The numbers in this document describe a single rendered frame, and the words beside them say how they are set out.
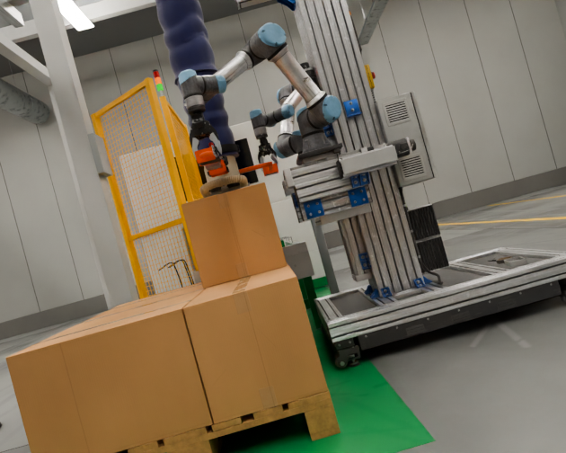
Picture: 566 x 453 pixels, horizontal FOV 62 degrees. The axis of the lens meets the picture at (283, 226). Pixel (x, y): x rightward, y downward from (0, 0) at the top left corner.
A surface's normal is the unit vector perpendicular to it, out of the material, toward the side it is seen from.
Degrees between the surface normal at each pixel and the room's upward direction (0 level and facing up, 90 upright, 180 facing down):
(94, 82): 90
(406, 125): 90
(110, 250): 90
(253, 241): 90
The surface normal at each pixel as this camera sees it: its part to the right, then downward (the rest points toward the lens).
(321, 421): 0.03, -0.02
